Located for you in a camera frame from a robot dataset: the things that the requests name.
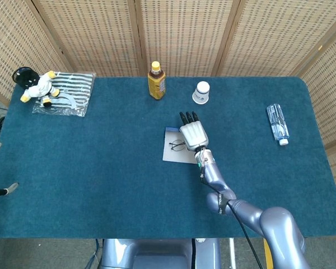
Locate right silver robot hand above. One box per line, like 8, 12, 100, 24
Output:
179, 111, 209, 152

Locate black eyeglasses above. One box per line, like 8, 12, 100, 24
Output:
169, 139, 189, 152

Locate white and blue box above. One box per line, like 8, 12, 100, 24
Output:
162, 127, 202, 165

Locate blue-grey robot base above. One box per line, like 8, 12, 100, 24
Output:
100, 238, 222, 269

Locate white paper cup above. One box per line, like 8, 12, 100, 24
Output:
192, 81, 211, 105

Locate yellow tea bottle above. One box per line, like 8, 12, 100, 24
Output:
147, 61, 167, 101

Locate black white plush toy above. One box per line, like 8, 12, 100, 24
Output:
12, 66, 61, 108

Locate clear water bottle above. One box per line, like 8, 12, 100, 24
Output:
266, 103, 290, 146

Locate blue carpet table cover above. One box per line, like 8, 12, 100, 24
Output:
0, 76, 336, 239

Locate striped clear plastic bag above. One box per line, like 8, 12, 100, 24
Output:
31, 71, 97, 118

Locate woven folding screen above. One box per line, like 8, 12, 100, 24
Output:
0, 0, 336, 208

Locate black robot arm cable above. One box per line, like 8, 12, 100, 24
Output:
200, 166, 263, 269

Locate white metal post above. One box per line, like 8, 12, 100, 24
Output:
228, 238, 237, 269

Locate blue cable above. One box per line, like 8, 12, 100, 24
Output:
85, 238, 102, 269

